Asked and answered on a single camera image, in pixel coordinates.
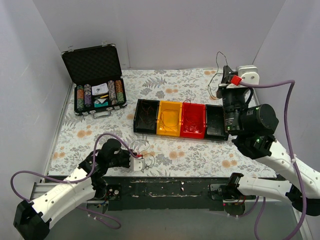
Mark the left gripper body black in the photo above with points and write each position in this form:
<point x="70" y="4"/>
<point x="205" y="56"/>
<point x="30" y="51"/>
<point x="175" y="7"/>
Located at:
<point x="126" y="158"/>

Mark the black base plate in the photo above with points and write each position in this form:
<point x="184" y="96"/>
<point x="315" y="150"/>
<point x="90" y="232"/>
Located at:
<point x="160" y="193"/>

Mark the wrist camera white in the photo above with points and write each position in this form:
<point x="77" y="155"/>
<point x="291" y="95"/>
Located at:
<point x="137" y="164"/>
<point x="247" y="74"/>

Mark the right black bin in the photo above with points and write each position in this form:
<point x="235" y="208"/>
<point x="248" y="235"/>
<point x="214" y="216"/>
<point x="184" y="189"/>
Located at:
<point x="214" y="123"/>

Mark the yellow bin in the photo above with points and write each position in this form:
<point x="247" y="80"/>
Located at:
<point x="169" y="118"/>

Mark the floral table mat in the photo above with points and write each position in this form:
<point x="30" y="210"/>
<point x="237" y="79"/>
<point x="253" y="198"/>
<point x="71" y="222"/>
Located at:
<point x="165" y="156"/>

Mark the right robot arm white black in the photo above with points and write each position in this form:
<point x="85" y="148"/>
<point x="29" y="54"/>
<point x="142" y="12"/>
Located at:
<point x="253" y="129"/>

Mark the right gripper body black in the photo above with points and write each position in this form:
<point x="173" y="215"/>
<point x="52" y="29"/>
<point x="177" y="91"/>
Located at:
<point x="231" y="91"/>

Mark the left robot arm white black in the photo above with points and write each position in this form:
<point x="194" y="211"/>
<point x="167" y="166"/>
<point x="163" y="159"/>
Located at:
<point x="34" y="218"/>

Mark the left black bin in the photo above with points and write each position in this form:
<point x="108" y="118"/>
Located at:
<point x="146" y="116"/>

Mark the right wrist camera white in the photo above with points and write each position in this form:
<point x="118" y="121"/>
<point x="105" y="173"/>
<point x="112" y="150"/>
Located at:
<point x="247" y="74"/>

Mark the black poker chip case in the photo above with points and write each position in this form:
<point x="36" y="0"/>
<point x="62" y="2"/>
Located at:
<point x="92" y="66"/>

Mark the teal card box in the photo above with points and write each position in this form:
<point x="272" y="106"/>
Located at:
<point x="101" y="102"/>

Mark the black bin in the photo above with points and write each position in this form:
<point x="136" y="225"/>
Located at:
<point x="146" y="116"/>
<point x="214" y="123"/>

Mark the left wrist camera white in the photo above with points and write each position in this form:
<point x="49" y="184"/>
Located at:
<point x="137" y="164"/>

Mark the red bin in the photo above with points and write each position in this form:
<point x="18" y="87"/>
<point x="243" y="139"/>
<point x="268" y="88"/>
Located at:
<point x="193" y="120"/>

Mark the aluminium rail frame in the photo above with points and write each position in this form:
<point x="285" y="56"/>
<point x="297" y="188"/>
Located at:
<point x="122" y="193"/>

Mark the playing card deck white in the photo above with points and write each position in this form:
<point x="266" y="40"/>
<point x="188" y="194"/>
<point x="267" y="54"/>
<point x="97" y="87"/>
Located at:
<point x="99" y="89"/>

